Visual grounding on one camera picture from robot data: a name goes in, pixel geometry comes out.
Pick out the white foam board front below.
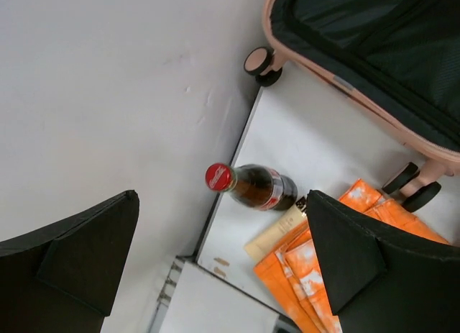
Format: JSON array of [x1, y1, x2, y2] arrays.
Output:
[[160, 263, 278, 332]]

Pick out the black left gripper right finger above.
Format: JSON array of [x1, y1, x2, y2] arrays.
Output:
[[306, 190, 459, 332]]

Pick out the orange white tie-dye shorts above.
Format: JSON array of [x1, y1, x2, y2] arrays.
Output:
[[254, 179, 449, 332]]

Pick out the pink hard-shell suitcase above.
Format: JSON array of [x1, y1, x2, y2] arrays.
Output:
[[244, 0, 459, 212]]

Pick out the cola glass bottle red cap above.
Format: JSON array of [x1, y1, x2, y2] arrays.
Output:
[[205, 163, 298, 211]]

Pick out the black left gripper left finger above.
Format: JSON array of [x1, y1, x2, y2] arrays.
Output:
[[1, 190, 139, 332]]

